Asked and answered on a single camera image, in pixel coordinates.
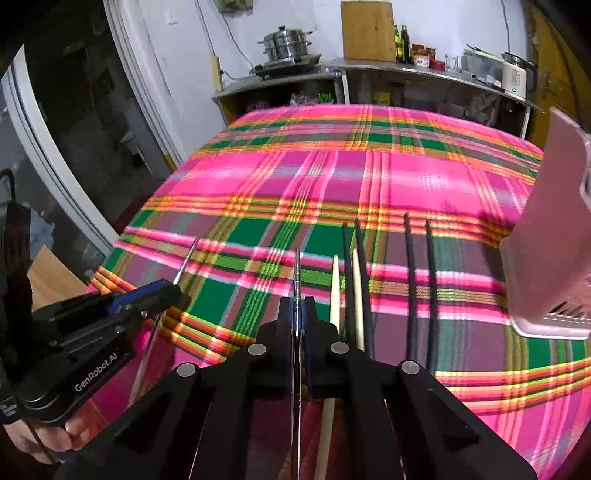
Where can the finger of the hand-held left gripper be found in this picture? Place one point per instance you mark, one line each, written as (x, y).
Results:
(106, 332)
(138, 295)

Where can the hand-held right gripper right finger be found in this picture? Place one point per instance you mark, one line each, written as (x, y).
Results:
(307, 350)

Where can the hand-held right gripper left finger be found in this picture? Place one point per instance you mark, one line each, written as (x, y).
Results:
(287, 346)

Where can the metal chopstick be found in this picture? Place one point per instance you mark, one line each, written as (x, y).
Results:
(187, 261)
(298, 277)

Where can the cream wooden chopstick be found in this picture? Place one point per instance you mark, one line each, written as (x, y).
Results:
(356, 286)
(335, 286)

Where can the pink plastic utensil basket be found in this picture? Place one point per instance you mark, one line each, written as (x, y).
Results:
(545, 230)

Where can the person's left hand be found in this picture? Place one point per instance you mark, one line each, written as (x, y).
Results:
(27, 443)

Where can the pink green plaid blanket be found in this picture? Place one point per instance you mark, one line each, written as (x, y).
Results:
(300, 184)

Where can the beige power strip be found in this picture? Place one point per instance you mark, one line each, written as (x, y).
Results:
(216, 71)

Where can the induction cooker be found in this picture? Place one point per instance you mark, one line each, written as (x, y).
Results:
(286, 68)

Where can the stainless steel steamer pot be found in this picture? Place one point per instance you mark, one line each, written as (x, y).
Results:
(286, 44)

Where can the metal kitchen counter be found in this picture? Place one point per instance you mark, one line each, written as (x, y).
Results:
(392, 68)

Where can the green hanging cloth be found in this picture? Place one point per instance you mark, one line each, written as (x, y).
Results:
(235, 4)

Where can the dark oil bottle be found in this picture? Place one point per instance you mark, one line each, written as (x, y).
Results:
(406, 46)
(397, 46)

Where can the clear drinking glass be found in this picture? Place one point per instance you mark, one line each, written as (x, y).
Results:
(451, 63)

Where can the wooden cutting board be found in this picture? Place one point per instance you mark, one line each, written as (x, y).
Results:
(367, 30)

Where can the white electric kettle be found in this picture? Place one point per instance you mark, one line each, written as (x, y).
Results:
(515, 78)

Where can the yellow wooden door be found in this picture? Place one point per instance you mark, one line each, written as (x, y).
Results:
(554, 69)

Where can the white window frame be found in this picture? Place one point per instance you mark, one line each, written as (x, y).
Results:
(69, 194)

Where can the white wall switch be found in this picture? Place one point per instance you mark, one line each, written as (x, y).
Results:
(172, 17)

